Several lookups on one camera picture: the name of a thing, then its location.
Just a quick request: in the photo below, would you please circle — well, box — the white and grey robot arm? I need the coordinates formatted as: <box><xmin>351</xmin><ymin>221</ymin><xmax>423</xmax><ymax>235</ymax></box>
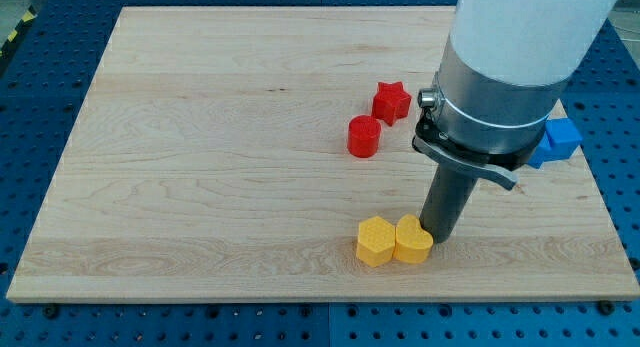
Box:
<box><xmin>435</xmin><ymin>0</ymin><xmax>617</xmax><ymax>154</ymax></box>

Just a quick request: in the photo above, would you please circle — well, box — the blue block behind arm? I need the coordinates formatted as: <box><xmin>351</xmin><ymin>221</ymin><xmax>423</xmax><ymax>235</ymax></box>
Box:
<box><xmin>527</xmin><ymin>134</ymin><xmax>552</xmax><ymax>169</ymax></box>

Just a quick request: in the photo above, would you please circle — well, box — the light wooden board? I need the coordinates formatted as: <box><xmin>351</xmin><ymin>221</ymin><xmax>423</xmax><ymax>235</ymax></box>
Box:
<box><xmin>7</xmin><ymin>7</ymin><xmax>639</xmax><ymax>304</ymax></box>

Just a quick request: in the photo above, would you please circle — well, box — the red cylinder block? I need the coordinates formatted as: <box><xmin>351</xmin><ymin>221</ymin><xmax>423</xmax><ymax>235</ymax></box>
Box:
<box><xmin>347</xmin><ymin>115</ymin><xmax>382</xmax><ymax>158</ymax></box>

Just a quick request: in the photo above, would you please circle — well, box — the yellow hexagon block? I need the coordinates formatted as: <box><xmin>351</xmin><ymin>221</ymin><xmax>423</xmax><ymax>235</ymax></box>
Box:
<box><xmin>356</xmin><ymin>216</ymin><xmax>395</xmax><ymax>267</ymax></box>

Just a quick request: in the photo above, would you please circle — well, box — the red star block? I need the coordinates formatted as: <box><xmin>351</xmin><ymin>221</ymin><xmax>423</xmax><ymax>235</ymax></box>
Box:
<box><xmin>372</xmin><ymin>81</ymin><xmax>412</xmax><ymax>126</ymax></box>

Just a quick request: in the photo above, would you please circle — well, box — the yellow heart block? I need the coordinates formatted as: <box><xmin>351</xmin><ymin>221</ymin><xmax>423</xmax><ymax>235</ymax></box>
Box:
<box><xmin>393</xmin><ymin>214</ymin><xmax>434</xmax><ymax>264</ymax></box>

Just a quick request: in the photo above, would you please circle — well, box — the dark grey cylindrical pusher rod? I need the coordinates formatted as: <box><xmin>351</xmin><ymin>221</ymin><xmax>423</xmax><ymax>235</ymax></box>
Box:
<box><xmin>419</xmin><ymin>166</ymin><xmax>477</xmax><ymax>244</ymax></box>

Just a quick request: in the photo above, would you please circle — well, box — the metal quick-release clamp lever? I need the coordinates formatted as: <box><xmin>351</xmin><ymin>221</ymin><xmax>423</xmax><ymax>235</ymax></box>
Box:
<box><xmin>412</xmin><ymin>87</ymin><xmax>518</xmax><ymax>190</ymax></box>

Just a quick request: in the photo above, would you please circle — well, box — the blue cube block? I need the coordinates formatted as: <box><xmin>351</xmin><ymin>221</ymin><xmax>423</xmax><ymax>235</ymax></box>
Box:
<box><xmin>546</xmin><ymin>118</ymin><xmax>582</xmax><ymax>161</ymax></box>

